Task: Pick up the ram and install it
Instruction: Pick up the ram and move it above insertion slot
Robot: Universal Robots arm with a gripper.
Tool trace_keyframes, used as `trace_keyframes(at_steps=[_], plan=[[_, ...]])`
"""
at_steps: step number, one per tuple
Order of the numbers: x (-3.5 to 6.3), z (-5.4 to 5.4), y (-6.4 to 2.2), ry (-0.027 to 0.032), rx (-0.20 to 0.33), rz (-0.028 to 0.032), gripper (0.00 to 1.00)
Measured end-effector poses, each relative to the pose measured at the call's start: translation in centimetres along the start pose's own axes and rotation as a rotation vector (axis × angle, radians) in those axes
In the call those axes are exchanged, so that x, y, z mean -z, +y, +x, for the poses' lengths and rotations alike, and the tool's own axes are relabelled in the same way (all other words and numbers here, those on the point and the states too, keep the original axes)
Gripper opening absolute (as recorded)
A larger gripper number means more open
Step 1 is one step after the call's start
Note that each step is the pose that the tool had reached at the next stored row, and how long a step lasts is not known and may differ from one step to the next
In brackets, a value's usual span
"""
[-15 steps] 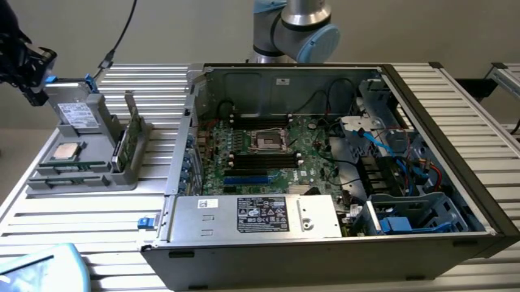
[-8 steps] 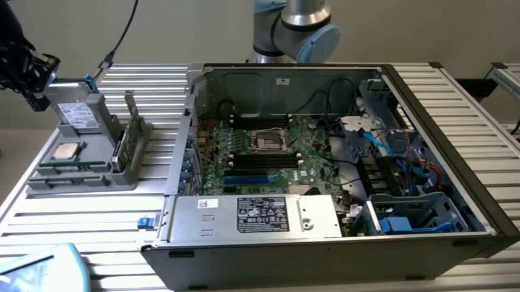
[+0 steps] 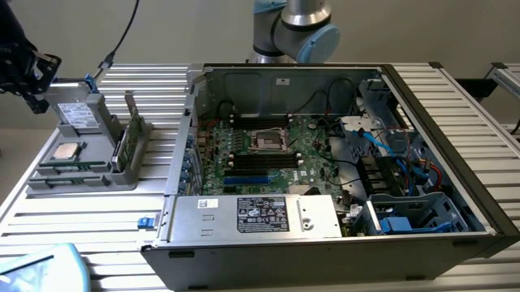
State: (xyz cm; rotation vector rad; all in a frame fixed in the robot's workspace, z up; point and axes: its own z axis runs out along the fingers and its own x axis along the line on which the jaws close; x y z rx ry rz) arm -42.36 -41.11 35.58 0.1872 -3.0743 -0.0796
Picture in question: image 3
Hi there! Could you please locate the grey metal disk bay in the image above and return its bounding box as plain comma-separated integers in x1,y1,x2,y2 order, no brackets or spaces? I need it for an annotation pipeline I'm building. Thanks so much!
338,78,418,159

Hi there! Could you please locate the black fan shroud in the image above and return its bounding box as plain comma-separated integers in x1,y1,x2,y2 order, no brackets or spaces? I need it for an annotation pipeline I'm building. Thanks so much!
355,155,410,198

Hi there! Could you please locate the open black PC case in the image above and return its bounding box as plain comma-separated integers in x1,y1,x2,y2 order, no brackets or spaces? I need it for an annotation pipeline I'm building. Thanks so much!
139,61,520,292

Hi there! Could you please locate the short black wire loop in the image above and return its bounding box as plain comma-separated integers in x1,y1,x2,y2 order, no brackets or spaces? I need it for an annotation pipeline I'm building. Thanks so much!
216,100,235,120

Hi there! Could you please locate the CPU chip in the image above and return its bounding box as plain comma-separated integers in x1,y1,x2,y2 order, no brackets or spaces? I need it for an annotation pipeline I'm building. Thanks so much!
53,142,81,161

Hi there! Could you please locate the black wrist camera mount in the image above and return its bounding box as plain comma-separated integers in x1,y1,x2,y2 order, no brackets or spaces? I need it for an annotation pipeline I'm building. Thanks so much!
0,0,29,46

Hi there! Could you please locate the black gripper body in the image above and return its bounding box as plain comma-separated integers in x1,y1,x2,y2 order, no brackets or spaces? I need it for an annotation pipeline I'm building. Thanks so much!
0,38,40,97

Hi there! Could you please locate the neighbouring metal slat table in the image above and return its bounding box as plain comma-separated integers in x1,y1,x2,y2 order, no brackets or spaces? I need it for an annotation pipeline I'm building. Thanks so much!
487,61,520,102

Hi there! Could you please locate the light blue plastic object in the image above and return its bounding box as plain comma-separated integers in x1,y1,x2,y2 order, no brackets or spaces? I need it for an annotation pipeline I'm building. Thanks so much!
0,242,89,292

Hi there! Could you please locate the CPU socket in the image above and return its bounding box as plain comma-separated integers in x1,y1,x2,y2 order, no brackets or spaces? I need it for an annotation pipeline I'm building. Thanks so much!
241,127,292,153

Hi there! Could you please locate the hard disk with white label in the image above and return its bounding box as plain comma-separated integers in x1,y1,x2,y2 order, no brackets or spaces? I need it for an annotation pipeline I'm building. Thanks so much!
42,79,100,129

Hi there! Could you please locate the blue case latch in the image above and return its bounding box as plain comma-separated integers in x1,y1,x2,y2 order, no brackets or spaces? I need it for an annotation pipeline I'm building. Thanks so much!
136,215,159,230

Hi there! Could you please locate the green graphics card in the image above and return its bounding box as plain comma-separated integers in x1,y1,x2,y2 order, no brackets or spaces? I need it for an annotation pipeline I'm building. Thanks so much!
121,90,147,162

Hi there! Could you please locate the black cable with plug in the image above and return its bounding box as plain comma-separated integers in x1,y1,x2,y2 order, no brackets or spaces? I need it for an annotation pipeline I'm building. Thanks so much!
94,0,141,78

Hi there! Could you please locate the grey disk bay blue latch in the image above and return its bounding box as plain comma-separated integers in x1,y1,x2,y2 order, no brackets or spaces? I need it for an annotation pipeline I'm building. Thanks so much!
350,191,474,237

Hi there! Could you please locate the light blue SATA wire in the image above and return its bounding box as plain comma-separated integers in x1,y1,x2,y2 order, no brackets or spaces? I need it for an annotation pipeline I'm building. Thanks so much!
355,128,398,159

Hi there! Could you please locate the blue expansion slot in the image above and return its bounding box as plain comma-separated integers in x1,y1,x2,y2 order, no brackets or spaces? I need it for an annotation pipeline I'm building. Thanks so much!
223,176,272,186

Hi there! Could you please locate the silver power supply unit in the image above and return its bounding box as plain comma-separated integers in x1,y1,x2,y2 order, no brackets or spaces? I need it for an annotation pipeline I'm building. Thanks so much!
164,193,342,240

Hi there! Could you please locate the red wire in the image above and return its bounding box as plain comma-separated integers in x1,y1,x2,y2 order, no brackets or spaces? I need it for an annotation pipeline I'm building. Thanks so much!
421,160,443,184

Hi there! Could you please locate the green RAM stick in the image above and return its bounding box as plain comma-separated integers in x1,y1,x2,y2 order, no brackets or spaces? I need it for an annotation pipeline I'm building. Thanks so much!
37,161,108,172

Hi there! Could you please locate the grey parts rack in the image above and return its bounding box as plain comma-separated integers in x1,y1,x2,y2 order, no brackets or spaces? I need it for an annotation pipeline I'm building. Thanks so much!
25,92,155,196

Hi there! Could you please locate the dark blue SATA wire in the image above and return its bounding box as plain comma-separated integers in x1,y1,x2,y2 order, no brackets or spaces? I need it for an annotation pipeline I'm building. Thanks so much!
394,157,423,196

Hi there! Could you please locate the slim black disk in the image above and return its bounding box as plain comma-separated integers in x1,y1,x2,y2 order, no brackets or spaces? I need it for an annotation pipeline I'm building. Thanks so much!
108,130,128,173

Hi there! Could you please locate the green motherboard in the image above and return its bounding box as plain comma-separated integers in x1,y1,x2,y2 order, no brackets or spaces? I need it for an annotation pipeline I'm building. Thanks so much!
193,116,360,211

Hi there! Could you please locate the black expansion slot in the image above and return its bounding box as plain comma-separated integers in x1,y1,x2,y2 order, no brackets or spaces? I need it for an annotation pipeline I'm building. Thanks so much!
223,169,270,178

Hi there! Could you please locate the long black wire loop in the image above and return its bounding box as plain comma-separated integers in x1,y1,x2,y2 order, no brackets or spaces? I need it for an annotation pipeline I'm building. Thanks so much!
291,77,359,119

